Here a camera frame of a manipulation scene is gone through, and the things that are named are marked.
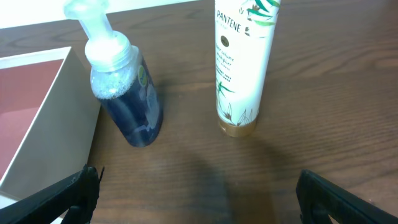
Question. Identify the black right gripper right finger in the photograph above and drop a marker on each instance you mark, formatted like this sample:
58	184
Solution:
321	201

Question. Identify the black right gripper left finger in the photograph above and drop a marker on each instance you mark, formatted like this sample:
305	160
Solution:
75	196

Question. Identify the white box with red interior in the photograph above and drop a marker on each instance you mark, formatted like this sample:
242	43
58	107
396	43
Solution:
48	119

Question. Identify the clear foam pump soap bottle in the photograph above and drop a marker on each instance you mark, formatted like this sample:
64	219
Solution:
119	76

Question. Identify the white Pantene tube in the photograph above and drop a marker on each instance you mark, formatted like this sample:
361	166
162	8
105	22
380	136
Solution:
244	31

